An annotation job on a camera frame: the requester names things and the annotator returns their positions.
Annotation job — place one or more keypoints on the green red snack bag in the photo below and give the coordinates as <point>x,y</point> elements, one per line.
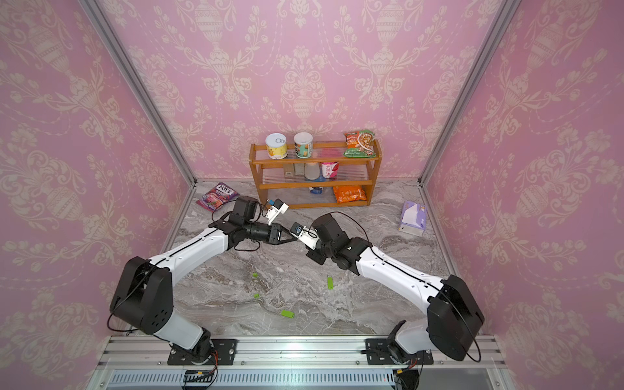
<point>360,144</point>

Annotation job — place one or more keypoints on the purple tissue pack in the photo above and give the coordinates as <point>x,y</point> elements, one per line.
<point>413,219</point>

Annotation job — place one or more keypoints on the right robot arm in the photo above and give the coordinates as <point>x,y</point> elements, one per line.
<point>454,319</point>

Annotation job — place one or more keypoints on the pink candy bag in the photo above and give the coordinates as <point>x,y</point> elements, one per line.
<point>217,197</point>

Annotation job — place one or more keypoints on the pink white cup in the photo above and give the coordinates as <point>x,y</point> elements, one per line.
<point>329,170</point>

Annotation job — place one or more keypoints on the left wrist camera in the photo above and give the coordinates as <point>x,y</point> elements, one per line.
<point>247,209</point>

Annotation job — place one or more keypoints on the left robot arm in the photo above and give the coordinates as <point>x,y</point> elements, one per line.
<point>144,294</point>

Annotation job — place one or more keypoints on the green usb drive front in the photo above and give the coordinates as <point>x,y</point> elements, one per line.
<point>287,314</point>

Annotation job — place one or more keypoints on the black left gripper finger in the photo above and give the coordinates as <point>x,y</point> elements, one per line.
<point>283,241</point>
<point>285,233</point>

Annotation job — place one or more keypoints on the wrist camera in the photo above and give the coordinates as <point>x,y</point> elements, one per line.
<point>247,209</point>
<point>317,229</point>

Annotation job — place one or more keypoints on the aluminium front rail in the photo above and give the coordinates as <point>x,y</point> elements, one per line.
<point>301,352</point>

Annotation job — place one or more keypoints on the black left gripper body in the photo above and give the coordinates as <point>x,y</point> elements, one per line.
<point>262,232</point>

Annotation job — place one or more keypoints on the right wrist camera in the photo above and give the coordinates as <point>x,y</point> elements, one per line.
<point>317,229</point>

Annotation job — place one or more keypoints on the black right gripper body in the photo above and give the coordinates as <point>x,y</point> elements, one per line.
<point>319,255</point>

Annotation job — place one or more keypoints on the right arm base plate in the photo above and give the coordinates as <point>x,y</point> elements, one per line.
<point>380,352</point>

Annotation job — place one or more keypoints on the white bottle on shelf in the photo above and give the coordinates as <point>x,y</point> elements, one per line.
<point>312,171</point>

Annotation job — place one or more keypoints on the wooden shelf rack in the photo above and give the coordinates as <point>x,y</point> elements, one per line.
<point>309,183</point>

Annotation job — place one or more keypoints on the orange chips bag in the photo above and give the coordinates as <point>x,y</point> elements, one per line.
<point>349,193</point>

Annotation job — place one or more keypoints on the green white can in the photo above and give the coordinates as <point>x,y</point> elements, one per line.
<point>304,143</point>

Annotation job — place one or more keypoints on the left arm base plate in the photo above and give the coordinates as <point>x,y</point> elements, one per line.
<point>216,351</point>

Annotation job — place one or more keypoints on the yellow white can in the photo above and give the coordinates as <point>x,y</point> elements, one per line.
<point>277,147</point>

